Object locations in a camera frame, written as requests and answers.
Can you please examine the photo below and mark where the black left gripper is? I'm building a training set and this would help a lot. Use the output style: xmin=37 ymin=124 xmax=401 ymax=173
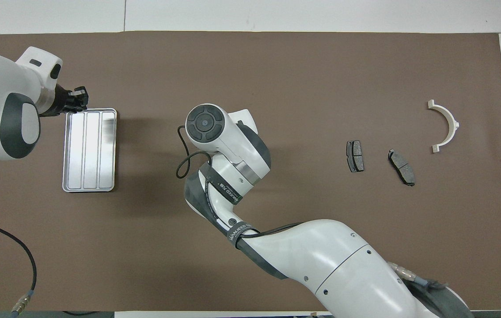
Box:
xmin=56 ymin=86 xmax=89 ymax=115

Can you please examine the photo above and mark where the silver metal tray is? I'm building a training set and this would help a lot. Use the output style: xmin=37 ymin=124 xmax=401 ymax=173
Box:
xmin=62 ymin=108 xmax=118 ymax=193

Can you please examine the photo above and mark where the brown table mat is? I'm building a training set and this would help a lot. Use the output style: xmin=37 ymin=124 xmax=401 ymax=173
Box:
xmin=0 ymin=31 xmax=501 ymax=312

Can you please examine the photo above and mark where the dark grey brake pad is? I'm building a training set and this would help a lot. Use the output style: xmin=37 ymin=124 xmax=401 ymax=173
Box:
xmin=387 ymin=149 xmax=416 ymax=187
xmin=346 ymin=140 xmax=365 ymax=173

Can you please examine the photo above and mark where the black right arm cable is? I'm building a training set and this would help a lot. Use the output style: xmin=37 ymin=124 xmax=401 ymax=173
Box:
xmin=176 ymin=126 xmax=304 ymax=241

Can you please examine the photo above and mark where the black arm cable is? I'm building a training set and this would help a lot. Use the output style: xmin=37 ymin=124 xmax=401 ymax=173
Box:
xmin=0 ymin=216 xmax=38 ymax=317
xmin=176 ymin=126 xmax=304 ymax=241

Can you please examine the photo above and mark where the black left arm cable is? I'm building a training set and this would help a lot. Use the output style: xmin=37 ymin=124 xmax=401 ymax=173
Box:
xmin=0 ymin=216 xmax=38 ymax=317

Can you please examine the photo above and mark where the white semicircular bracket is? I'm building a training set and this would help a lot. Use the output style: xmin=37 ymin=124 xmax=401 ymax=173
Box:
xmin=427 ymin=100 xmax=459 ymax=154

